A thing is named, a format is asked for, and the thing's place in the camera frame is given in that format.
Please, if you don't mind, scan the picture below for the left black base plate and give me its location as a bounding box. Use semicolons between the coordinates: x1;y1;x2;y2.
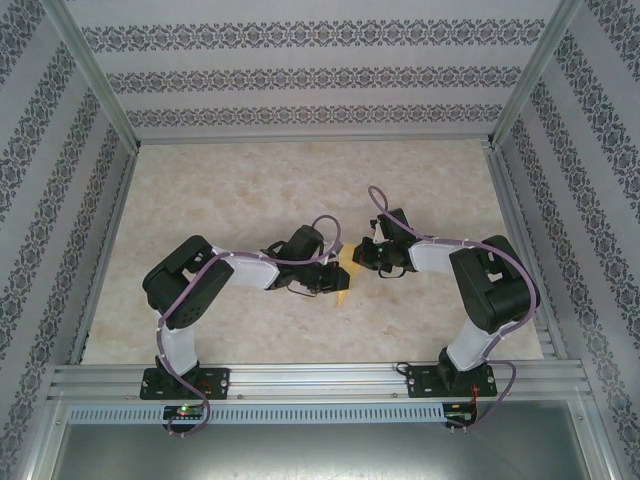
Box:
141;367;232;401

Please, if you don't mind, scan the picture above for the aluminium frame leg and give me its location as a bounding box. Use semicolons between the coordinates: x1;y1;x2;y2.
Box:
574;394;624;480
14;394;69;480

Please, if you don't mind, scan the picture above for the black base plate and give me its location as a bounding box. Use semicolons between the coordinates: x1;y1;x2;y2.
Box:
405;364;499;400
141;367;232;401

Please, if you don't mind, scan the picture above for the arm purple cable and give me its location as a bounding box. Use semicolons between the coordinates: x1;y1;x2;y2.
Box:
367;185;542;431
155;214;346;439

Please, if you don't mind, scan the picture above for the grey slotted cable duct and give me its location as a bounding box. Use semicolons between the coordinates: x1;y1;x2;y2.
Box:
67;402;446;424

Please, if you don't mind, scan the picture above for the aluminium back rail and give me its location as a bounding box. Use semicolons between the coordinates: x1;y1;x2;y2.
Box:
137;132;494;147

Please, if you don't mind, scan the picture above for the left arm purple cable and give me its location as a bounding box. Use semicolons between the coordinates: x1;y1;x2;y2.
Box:
155;214;346;439

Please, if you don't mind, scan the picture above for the yellow paper sheet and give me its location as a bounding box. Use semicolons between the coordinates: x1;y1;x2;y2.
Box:
333;241;364;308

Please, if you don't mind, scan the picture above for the aluminium upright frame post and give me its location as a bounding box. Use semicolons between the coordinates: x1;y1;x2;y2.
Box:
44;0;141;151
487;0;586;149

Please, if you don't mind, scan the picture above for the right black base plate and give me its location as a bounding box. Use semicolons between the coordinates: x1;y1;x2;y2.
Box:
405;364;499;400

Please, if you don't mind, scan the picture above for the aluminium table side rail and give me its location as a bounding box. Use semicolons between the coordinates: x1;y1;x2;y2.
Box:
67;144;144;366
482;142;571;361

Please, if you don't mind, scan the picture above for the grey sheet metal panel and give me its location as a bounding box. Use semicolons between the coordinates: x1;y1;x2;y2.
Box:
49;422;591;480

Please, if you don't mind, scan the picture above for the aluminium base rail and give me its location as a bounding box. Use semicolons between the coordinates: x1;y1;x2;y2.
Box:
47;363;594;401

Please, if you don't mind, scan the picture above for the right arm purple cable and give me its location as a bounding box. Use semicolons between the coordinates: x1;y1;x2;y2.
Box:
367;185;542;431

